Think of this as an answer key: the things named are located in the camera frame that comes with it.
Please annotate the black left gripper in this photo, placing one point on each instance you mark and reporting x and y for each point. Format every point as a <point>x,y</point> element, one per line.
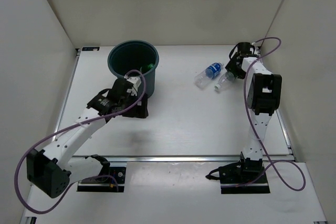
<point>140,111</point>

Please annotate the dark teal plastic bin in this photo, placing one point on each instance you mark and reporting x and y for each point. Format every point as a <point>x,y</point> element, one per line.
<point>132,55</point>

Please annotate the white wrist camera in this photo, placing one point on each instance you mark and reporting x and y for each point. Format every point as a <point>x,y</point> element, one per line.
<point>132,85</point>
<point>256,44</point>

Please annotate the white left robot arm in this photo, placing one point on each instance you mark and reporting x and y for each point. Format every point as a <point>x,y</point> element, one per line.
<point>52,168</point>

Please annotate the left corner table label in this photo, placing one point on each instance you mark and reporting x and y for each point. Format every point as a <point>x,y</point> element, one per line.
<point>90,49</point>

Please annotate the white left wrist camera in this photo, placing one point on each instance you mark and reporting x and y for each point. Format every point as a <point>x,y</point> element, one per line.
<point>132,85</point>

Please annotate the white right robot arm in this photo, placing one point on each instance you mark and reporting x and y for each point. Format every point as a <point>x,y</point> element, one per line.
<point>262,91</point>

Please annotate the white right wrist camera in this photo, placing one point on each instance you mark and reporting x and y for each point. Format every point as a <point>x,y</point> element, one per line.
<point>256,44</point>

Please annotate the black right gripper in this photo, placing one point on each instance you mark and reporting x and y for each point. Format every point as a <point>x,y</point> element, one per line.
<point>232,66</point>

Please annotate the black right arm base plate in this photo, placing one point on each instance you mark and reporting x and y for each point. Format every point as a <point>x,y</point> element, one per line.
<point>233,181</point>

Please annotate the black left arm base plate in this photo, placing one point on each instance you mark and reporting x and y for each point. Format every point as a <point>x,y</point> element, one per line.
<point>115,183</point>

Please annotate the aluminium table edge rail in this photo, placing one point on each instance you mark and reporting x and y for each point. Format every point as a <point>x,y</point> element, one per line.
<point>172,159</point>

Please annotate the clear bottle blue label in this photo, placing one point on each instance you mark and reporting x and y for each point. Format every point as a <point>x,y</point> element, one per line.
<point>203,79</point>

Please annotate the clear bottle green label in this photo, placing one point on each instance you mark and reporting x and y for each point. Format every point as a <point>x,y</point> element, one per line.
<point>225,82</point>

